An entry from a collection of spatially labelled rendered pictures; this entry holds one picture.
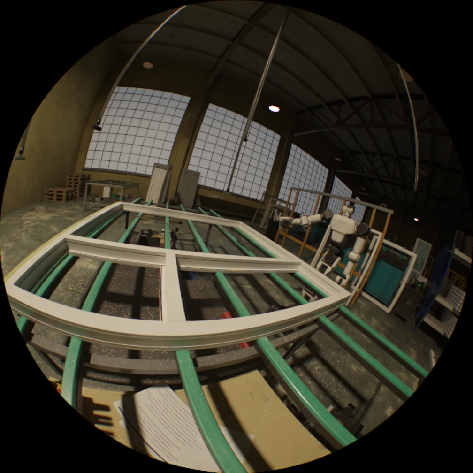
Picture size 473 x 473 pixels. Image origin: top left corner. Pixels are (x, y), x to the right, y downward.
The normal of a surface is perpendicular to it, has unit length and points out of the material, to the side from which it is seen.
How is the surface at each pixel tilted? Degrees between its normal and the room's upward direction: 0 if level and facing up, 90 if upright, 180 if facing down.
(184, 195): 90
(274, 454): 0
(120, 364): 0
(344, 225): 90
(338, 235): 90
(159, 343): 90
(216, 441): 0
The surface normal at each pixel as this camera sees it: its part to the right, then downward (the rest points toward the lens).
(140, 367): 0.26, -0.93
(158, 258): 0.39, 0.34
